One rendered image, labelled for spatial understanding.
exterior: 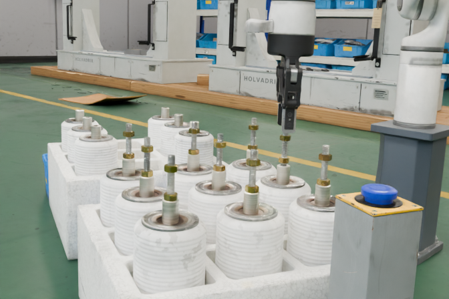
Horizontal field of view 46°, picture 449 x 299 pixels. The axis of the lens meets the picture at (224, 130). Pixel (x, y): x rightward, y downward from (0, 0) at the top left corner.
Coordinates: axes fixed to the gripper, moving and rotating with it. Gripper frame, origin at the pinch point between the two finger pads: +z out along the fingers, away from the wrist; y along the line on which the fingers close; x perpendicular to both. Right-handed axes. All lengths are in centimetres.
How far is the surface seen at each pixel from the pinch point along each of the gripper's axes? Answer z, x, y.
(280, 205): 13.1, 0.6, -4.7
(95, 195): 21.5, 37.3, 22.8
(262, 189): 11.0, 3.6, -2.7
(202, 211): 13.1, 13.2, -8.9
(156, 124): 12, 29, 57
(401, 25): -21, -81, 197
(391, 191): 2.7, -8.8, -29.4
